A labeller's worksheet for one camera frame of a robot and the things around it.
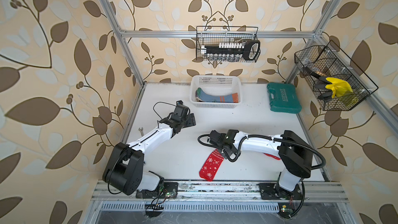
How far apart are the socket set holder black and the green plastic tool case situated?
36 centimetres

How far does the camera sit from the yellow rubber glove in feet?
2.19

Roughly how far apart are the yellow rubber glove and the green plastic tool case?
33 centimetres

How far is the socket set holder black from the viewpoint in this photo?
0.82 metres

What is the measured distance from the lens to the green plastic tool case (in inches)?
40.4

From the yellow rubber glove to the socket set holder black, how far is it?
1.18 ft

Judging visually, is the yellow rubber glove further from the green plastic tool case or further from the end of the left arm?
the end of the left arm
